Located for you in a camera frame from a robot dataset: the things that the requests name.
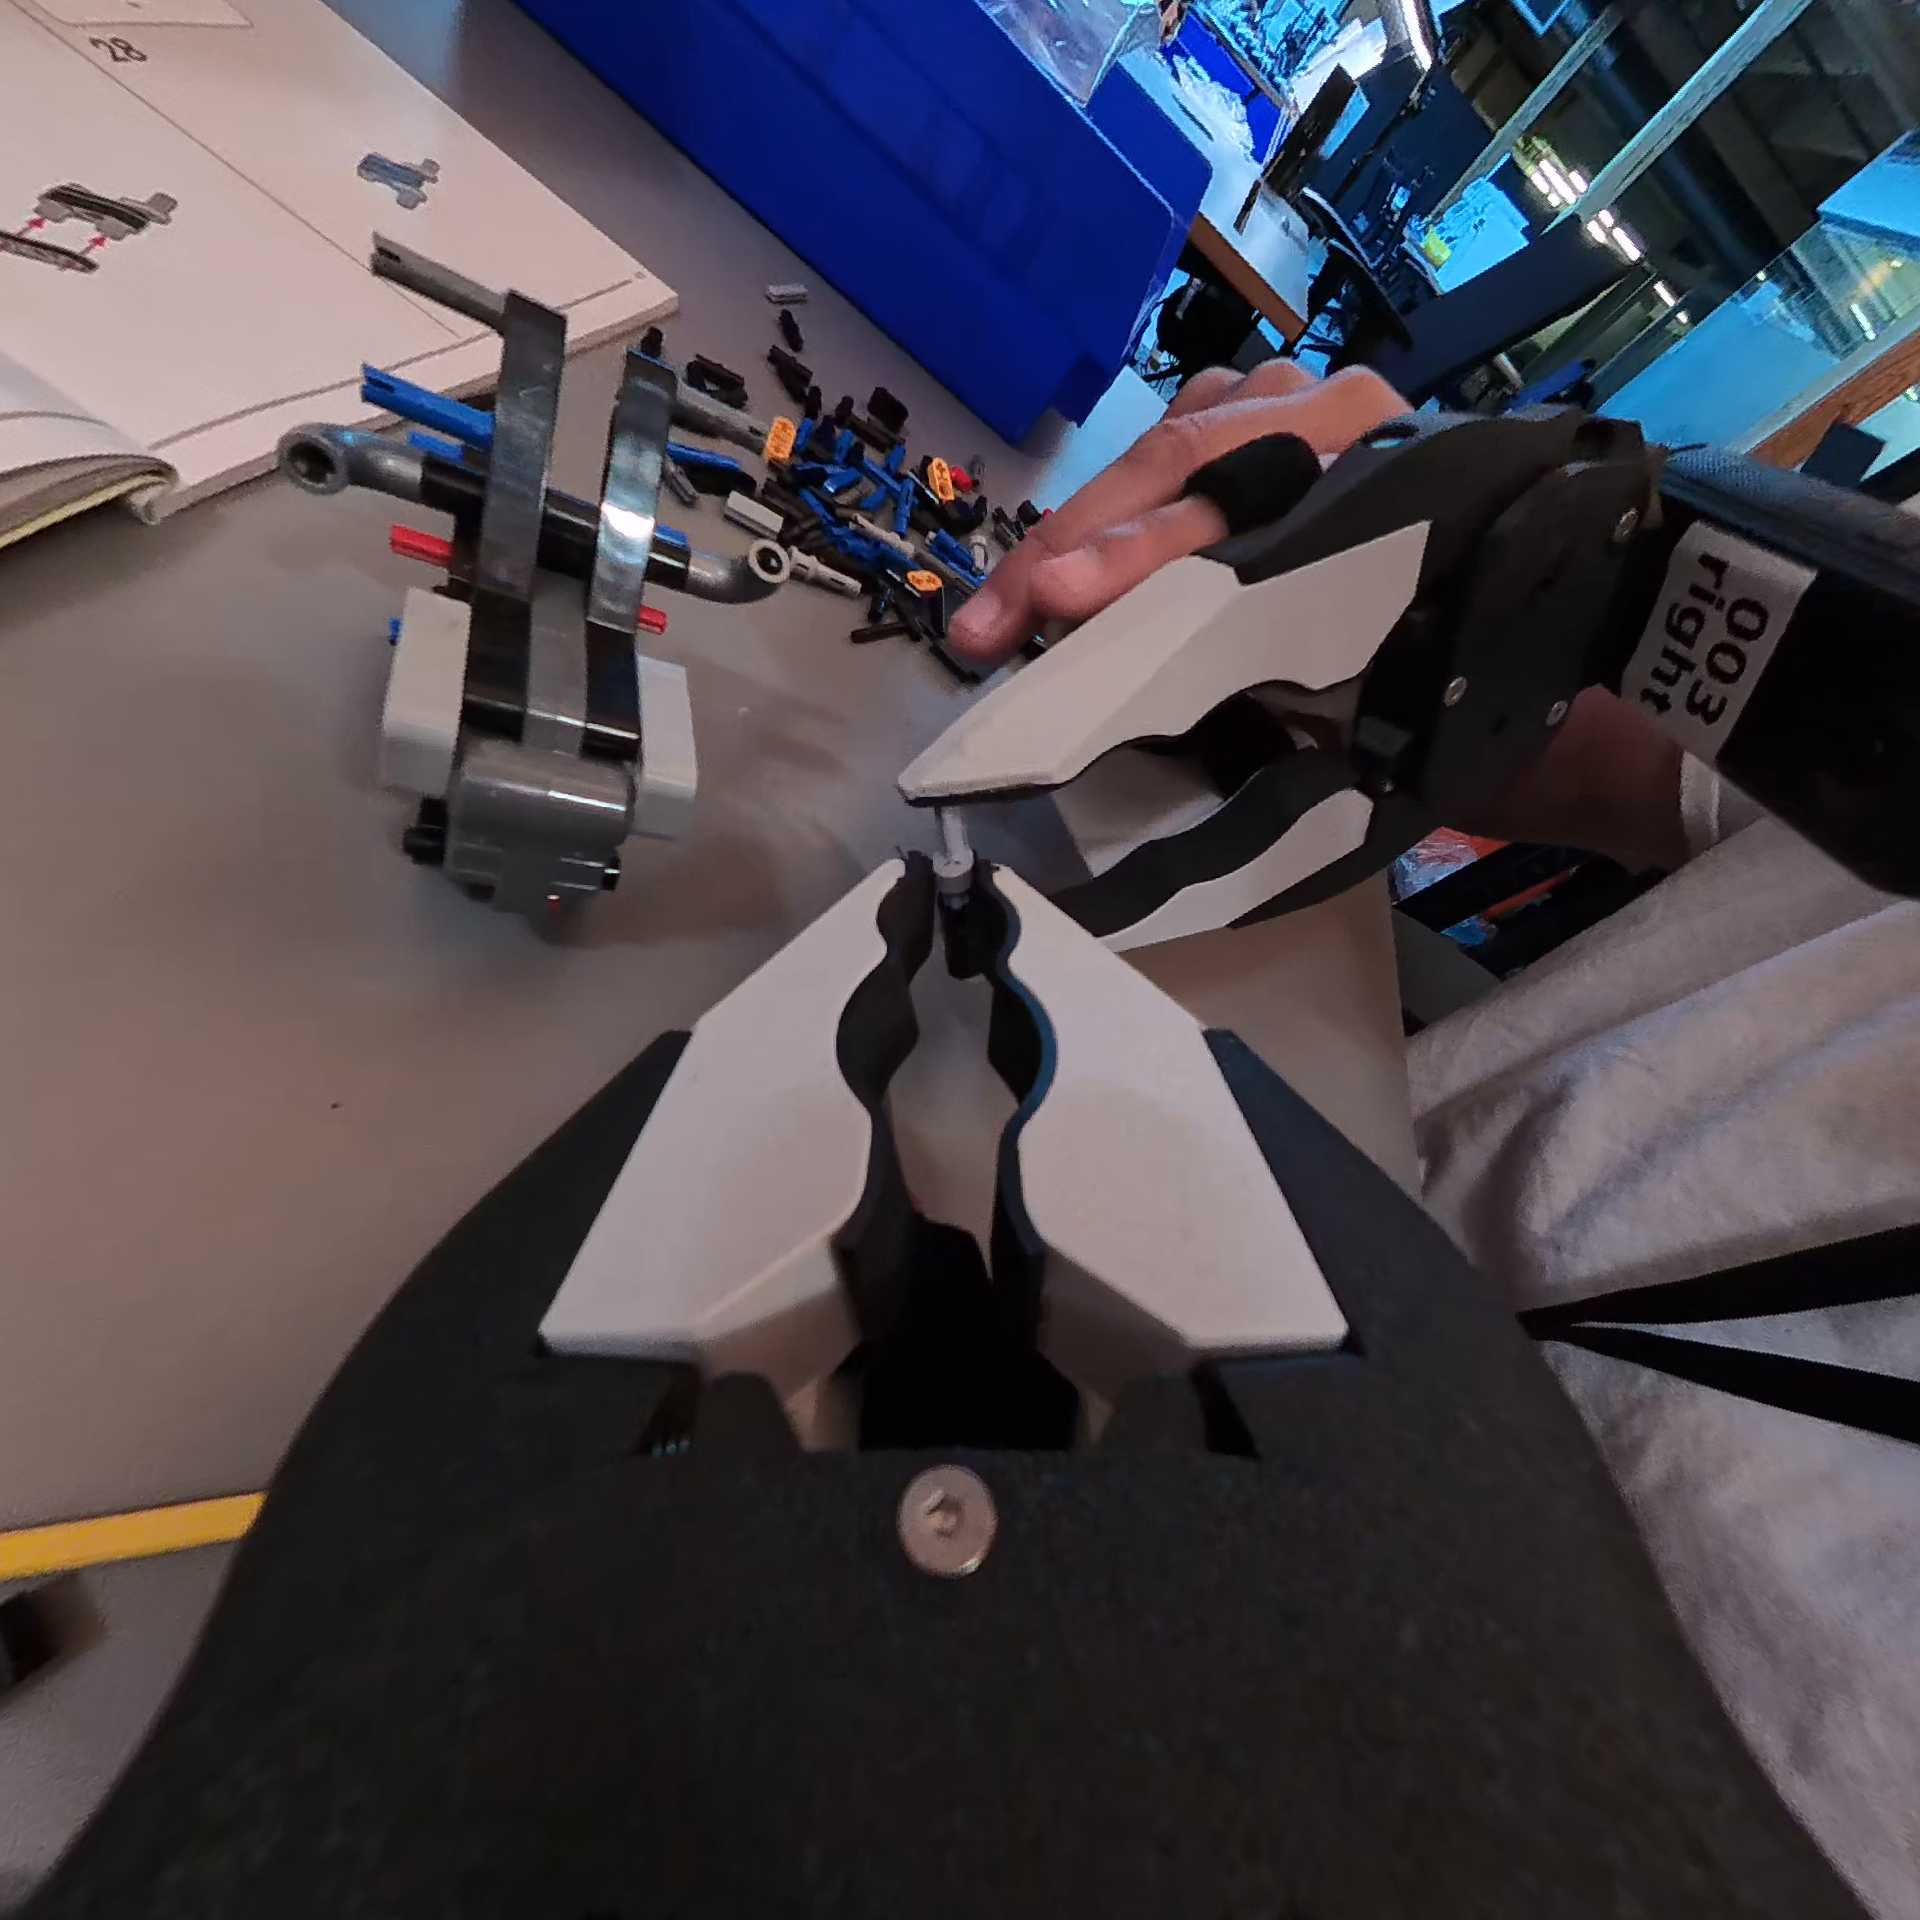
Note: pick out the person's right forearm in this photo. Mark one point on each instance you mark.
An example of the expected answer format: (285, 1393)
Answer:
(1590, 779)

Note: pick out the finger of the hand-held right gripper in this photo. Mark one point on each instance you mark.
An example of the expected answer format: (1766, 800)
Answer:
(1276, 862)
(1142, 660)

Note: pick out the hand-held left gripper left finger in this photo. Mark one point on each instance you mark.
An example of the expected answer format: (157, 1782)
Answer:
(720, 1185)

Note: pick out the partly built lego truck chassis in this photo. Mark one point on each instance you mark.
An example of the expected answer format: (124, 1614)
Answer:
(510, 809)

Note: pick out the black lego connector grey axles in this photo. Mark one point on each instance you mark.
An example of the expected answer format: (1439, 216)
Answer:
(968, 931)

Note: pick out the black office chair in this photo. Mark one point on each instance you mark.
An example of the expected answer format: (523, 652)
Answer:
(1359, 278)

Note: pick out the pile of small lego pins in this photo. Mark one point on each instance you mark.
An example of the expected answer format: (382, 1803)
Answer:
(856, 495)

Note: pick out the person's right hand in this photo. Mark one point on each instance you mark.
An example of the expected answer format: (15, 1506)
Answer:
(1110, 511)

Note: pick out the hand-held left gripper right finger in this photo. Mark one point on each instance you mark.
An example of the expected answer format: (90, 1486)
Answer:
(1172, 1185)

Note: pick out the white instruction booklet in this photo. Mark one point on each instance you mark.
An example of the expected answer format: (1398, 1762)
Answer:
(226, 330)

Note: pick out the yellow lego axle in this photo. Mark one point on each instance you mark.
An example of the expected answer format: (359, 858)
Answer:
(120, 1539)

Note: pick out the blue plastic bin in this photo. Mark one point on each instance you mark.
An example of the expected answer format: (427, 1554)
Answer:
(901, 182)

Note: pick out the person's white shirt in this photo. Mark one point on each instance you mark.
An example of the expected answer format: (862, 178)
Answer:
(1724, 1080)

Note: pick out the clear plastic bag bundle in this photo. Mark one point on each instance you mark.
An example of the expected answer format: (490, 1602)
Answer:
(1066, 38)

